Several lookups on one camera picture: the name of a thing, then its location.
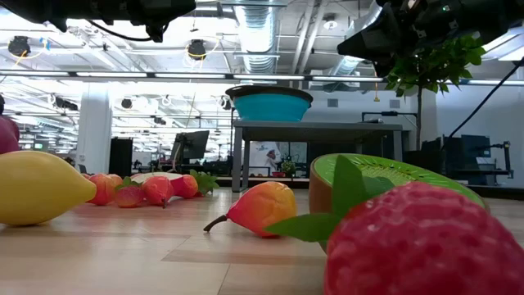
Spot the black computer monitor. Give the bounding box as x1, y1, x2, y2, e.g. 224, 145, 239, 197
169, 129, 210, 161

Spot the pink dragon fruit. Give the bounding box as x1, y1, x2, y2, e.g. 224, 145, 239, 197
0, 116, 20, 156

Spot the long ceiling light strip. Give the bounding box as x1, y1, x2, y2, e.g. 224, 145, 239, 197
0, 70, 386, 83

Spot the white building pillar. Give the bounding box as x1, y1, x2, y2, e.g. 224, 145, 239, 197
75, 84, 113, 175

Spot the black desk with equipment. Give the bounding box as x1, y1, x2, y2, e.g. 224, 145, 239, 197
421, 134, 515, 188

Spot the small red strawberry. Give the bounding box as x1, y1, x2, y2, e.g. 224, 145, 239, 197
114, 175, 145, 209

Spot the black cabinet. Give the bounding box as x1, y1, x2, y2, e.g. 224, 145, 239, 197
108, 137, 134, 178

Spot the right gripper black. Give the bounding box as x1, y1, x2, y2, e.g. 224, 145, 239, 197
336, 0, 464, 78

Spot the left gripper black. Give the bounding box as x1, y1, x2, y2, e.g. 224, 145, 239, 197
100, 0, 197, 43

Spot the silver ventilation duct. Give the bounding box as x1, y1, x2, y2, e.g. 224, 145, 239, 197
235, 4, 283, 89

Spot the red apple half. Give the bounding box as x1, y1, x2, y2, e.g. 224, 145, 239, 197
131, 170, 185, 197

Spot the green kiwi half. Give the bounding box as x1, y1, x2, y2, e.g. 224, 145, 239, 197
309, 152, 490, 255

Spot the yellow lemon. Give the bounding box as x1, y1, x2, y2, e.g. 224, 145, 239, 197
0, 150, 97, 226

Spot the blue collapsible colander bowl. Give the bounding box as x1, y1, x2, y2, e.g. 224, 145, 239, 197
224, 84, 314, 123

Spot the small background potted plant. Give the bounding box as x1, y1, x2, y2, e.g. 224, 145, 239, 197
272, 157, 298, 179

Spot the small orange pear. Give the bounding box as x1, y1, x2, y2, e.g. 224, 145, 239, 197
141, 175, 175, 210
203, 180, 297, 238

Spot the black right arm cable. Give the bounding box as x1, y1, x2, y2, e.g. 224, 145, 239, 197
445, 57, 524, 140

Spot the person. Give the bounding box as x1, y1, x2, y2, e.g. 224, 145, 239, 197
247, 141, 284, 178

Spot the green potted artificial plant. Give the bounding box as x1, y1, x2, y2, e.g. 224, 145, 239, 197
384, 34, 488, 175

